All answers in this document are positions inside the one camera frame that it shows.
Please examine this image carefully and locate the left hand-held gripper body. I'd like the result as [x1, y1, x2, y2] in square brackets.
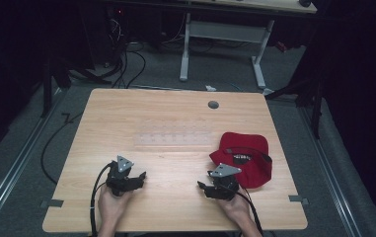
[106, 154, 139, 198]

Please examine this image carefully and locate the white-framed wooden desk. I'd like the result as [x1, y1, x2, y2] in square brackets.
[179, 0, 318, 91]

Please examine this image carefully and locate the red baseball cap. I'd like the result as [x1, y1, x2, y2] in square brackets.
[208, 131, 273, 190]

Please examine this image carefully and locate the black metal stand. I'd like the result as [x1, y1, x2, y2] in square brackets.
[39, 48, 73, 119]
[263, 62, 326, 140]

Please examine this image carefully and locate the person's left hand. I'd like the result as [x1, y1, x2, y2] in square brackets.
[97, 186, 134, 225]

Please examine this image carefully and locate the bundle of black cables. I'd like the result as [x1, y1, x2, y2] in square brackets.
[104, 16, 148, 90]

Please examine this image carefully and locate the metal floor rail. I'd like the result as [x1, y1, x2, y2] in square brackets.
[299, 106, 364, 237]
[0, 88, 65, 233]

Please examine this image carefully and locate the dark computer tower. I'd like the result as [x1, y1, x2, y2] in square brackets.
[76, 4, 126, 71]

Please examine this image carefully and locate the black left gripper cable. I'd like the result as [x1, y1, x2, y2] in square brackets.
[89, 161, 114, 237]

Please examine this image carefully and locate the black floor cable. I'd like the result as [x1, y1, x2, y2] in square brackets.
[39, 112, 85, 186]

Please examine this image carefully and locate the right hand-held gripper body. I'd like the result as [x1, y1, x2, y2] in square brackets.
[207, 162, 241, 201]

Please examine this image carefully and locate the grey tape strip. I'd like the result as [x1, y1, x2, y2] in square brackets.
[288, 195, 310, 205]
[39, 198, 64, 209]

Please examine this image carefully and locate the person's right hand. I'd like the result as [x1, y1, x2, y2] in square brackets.
[217, 187, 253, 229]

